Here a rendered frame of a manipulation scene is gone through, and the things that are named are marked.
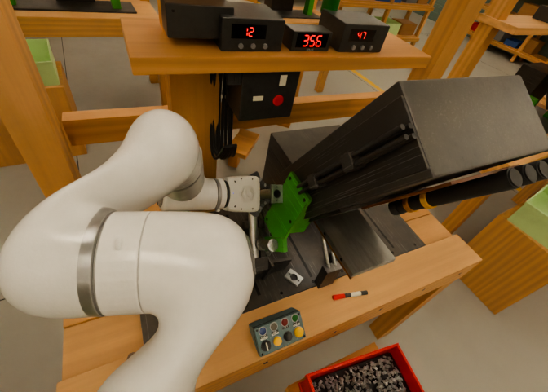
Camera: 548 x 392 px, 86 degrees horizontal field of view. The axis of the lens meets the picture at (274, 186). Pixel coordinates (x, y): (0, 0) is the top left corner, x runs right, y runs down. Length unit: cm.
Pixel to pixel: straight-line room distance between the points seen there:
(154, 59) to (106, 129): 39
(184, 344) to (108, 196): 16
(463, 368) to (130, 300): 223
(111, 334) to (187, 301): 75
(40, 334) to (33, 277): 181
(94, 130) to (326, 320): 93
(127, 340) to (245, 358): 33
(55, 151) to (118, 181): 66
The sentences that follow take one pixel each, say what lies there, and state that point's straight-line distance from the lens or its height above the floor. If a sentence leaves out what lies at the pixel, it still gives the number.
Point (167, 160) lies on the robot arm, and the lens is 35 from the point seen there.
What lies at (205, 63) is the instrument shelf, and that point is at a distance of 74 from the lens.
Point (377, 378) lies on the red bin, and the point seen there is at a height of 88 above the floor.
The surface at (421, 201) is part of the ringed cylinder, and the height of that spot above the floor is 138.
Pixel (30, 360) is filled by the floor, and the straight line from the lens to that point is 208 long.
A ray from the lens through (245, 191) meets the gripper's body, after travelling 80.
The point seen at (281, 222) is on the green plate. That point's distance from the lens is 88.
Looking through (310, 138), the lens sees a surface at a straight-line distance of 105.
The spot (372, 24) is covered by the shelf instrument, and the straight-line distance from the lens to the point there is 97.
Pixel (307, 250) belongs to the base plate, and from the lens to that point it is 114.
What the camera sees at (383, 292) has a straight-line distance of 117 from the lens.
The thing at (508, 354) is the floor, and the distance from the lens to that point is 265.
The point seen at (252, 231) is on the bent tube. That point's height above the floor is 104.
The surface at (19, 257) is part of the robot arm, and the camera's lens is 32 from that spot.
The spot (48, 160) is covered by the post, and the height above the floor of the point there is 121.
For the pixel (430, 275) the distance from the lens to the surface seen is 132.
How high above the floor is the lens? 181
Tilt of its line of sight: 44 degrees down
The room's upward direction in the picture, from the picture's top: 13 degrees clockwise
